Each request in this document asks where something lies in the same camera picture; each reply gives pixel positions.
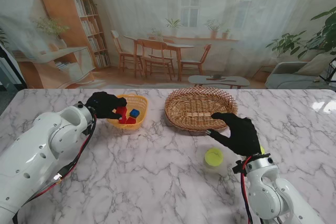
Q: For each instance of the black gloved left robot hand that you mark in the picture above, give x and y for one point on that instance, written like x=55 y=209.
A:
x=103 y=104

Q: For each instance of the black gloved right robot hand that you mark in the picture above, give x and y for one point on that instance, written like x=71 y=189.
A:
x=244 y=137

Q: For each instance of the red toy block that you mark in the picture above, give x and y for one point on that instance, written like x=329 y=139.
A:
x=121 y=121
x=122 y=111
x=131 y=120

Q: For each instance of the yellow-green tennis ball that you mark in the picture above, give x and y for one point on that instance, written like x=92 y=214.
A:
x=262 y=149
x=214 y=157

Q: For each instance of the blue toy block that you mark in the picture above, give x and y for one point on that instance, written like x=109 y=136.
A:
x=134 y=113

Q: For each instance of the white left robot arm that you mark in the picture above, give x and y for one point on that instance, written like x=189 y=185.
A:
x=31 y=155

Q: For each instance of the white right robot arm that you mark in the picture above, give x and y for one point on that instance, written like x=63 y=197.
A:
x=275 y=200

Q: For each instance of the yellow plastic basket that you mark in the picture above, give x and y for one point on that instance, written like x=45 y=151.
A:
x=139 y=102

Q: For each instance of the oval wicker basket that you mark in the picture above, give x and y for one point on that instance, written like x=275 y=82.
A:
x=189 y=103

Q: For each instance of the black tripod stand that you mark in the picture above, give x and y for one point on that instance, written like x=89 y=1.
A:
x=331 y=72

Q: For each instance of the printed room backdrop curtain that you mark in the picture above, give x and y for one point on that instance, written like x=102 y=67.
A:
x=168 y=11

